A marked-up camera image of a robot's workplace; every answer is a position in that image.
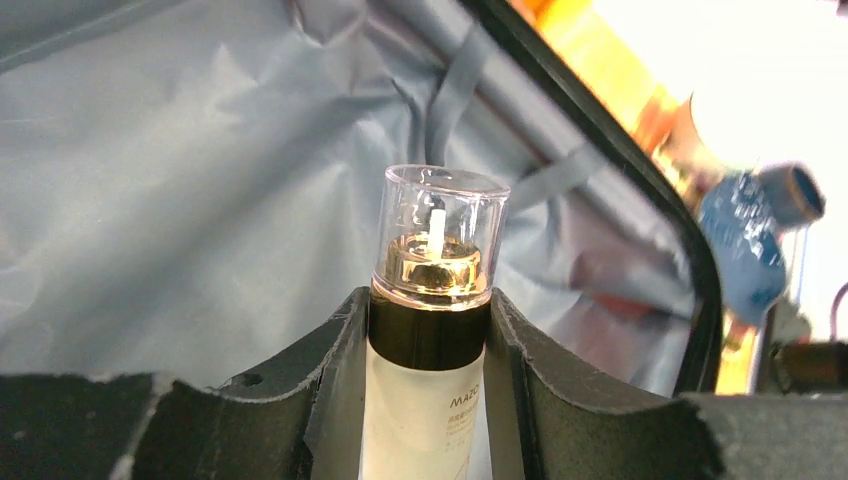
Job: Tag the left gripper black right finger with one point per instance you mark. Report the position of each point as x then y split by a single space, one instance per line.
551 415

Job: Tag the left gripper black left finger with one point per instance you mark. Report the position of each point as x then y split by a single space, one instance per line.
297 415

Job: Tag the dark blue plate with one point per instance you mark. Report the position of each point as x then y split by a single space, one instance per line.
739 225

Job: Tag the dark blue cup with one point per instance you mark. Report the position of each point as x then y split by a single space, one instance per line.
793 194

